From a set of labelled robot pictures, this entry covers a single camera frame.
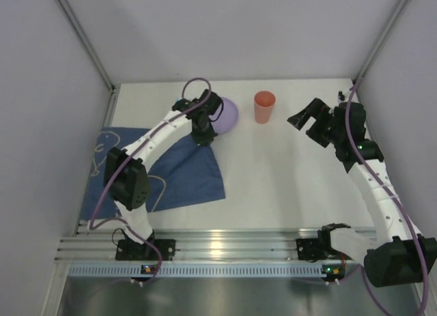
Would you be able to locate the perforated grey cable duct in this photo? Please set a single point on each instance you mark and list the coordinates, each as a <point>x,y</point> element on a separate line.
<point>205,270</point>

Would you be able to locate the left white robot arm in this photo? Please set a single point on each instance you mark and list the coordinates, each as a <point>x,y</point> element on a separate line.
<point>125,176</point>

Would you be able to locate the purple plastic plate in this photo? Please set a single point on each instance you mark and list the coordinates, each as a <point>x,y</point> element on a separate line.
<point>226,117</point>

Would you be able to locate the aluminium frame post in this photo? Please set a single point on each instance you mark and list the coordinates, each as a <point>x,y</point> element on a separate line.
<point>389,25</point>
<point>80,33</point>

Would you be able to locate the right aluminium frame post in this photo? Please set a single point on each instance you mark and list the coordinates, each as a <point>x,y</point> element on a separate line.
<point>389,25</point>

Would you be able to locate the orange plastic cup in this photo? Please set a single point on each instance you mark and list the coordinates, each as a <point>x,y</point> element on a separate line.
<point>264,102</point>

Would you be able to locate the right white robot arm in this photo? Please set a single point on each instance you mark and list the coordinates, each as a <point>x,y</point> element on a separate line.
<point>393,258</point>

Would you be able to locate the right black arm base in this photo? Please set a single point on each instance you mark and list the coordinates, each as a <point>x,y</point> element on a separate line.
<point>312,250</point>

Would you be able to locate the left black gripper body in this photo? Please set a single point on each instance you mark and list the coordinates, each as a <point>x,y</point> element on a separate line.
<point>212,102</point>

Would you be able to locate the blue embroidered cloth placemat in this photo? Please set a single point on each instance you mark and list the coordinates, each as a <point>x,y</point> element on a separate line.
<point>186,174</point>

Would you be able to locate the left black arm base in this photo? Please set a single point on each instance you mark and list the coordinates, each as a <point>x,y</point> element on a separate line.
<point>128,250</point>

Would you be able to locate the left aluminium frame post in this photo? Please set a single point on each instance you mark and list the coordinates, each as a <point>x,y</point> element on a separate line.
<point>80,33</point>

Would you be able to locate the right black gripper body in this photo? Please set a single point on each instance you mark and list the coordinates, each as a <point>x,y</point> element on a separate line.
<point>316,127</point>

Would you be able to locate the aluminium mounting rail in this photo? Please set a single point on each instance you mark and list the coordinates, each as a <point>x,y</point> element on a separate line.
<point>275,245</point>

